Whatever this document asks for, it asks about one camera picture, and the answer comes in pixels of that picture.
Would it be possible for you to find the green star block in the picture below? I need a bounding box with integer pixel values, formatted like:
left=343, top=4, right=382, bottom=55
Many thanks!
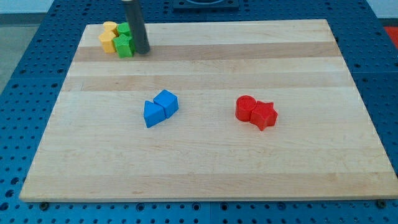
left=113, top=34, right=135, bottom=58

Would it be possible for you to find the light wooden board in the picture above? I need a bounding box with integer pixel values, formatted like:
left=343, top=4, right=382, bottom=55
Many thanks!
left=20, top=19, right=397, bottom=202

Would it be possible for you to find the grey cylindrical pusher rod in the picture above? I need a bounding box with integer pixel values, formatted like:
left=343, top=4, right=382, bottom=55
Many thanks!
left=122, top=0, right=150, bottom=55

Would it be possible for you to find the red star block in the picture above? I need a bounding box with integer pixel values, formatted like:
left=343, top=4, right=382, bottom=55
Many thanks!
left=249, top=101, right=278, bottom=131

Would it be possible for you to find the blue triangle block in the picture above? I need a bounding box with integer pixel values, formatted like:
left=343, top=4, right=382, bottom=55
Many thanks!
left=144, top=101, right=166, bottom=128

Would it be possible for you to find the blue cube block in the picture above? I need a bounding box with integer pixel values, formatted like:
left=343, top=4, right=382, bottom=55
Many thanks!
left=154, top=90, right=179, bottom=118

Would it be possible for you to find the red cylinder block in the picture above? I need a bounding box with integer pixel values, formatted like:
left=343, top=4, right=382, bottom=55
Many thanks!
left=235, top=95, right=256, bottom=122

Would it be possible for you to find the yellow cylinder block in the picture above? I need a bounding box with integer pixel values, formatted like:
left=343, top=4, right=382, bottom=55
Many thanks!
left=103, top=21, right=119, bottom=37

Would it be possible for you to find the green cylinder block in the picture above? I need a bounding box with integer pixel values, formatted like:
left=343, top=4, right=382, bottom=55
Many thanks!
left=116, top=22, right=131, bottom=36

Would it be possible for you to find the yellow hexagon block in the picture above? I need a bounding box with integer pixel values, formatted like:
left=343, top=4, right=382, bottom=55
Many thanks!
left=98, top=31, right=116, bottom=53

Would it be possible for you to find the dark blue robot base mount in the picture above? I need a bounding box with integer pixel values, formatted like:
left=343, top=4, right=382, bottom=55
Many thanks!
left=172, top=0, right=239, bottom=11

